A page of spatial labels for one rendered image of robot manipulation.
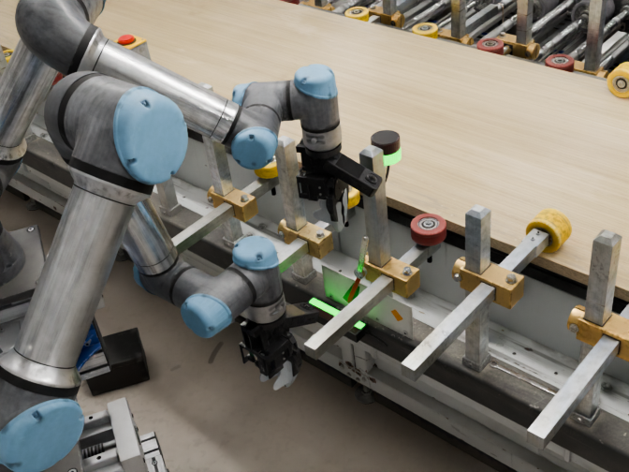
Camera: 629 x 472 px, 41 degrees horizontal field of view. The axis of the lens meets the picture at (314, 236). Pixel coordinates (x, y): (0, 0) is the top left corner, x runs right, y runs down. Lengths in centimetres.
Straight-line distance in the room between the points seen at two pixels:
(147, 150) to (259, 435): 170
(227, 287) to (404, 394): 121
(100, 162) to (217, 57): 168
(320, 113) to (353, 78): 97
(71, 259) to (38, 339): 11
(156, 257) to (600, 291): 76
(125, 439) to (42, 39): 66
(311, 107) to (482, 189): 60
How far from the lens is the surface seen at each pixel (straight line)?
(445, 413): 247
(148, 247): 140
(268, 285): 145
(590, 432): 177
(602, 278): 151
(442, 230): 188
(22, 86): 166
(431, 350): 153
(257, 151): 144
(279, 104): 155
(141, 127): 110
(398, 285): 183
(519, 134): 222
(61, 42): 144
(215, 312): 138
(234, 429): 272
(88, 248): 114
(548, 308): 195
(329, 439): 264
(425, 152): 215
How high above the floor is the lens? 206
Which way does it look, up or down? 38 degrees down
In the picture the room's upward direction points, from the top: 8 degrees counter-clockwise
